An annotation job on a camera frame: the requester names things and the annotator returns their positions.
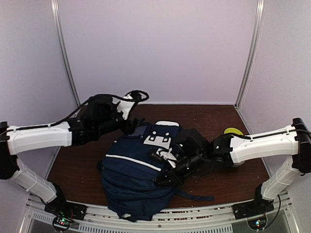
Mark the navy blue student backpack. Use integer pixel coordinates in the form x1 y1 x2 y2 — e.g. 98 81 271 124
97 121 214 222

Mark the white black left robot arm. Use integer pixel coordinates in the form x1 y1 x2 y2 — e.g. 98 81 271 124
0 90 149 216

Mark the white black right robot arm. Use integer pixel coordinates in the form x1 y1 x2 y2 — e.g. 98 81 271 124
155 118 311 215

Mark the pale blue ceramic bowl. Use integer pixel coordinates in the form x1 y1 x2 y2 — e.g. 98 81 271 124
231 161 245 167

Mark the yellow green bowl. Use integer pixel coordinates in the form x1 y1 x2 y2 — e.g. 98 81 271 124
224 127 243 135

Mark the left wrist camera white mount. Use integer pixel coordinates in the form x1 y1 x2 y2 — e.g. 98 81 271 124
117 90 142 120

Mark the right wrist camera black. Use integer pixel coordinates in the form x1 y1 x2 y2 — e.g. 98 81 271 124
148 148 177 168

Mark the aluminium front rail frame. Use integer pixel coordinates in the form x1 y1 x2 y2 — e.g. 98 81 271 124
17 191 302 233

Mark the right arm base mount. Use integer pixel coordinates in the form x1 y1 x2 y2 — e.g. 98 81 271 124
232 184 281 233

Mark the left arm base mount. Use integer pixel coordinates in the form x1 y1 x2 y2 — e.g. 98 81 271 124
43 184 87 230

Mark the right aluminium corner post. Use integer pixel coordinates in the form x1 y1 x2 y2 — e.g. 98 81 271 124
235 0 265 110

